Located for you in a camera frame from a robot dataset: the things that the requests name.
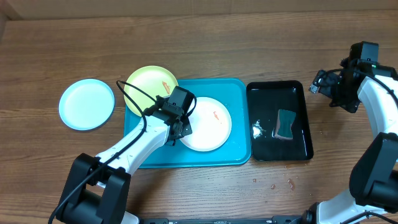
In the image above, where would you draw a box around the yellow plate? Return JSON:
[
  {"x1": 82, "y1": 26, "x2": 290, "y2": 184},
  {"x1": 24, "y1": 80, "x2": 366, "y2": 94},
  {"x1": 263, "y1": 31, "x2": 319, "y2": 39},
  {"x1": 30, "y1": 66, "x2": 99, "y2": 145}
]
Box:
[{"x1": 124, "y1": 65, "x2": 178, "y2": 111}]

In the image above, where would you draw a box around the light blue plate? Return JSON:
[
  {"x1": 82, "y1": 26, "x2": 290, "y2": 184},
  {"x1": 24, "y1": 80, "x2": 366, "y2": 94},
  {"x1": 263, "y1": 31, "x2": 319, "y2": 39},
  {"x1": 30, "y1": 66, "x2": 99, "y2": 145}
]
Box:
[{"x1": 58, "y1": 79, "x2": 115, "y2": 131}]

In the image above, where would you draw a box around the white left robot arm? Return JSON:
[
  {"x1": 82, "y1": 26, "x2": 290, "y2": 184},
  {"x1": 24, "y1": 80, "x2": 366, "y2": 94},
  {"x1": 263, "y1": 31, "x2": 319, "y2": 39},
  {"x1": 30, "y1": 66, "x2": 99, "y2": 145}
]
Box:
[{"x1": 49, "y1": 94, "x2": 197, "y2": 224}]

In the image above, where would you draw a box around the teal serving tray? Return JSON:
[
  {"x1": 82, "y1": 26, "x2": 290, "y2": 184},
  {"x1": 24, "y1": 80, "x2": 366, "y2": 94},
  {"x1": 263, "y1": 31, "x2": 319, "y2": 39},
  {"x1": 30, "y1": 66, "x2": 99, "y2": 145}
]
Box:
[{"x1": 140, "y1": 78, "x2": 251, "y2": 169}]

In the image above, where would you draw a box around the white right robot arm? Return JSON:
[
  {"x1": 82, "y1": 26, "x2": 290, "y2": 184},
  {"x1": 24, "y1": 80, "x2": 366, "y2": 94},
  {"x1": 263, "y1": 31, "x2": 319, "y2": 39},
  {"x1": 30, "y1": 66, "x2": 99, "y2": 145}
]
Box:
[{"x1": 294, "y1": 58, "x2": 397, "y2": 224}]

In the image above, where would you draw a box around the green scrubbing sponge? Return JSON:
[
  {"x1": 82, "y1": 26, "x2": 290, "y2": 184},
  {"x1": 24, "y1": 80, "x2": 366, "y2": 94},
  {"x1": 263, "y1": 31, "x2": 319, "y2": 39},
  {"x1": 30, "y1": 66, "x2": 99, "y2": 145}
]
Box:
[{"x1": 274, "y1": 109, "x2": 296, "y2": 140}]

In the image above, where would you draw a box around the black water tray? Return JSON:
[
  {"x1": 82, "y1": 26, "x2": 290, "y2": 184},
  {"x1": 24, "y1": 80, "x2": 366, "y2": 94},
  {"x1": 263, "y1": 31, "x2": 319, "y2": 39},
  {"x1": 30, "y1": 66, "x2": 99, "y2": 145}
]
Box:
[{"x1": 246, "y1": 80, "x2": 314, "y2": 161}]

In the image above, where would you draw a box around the pink white plate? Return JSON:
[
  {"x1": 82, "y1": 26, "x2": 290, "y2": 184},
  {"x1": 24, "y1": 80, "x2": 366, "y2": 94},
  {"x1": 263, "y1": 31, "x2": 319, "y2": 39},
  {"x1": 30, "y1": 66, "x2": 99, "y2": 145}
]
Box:
[{"x1": 181, "y1": 97, "x2": 232, "y2": 152}]

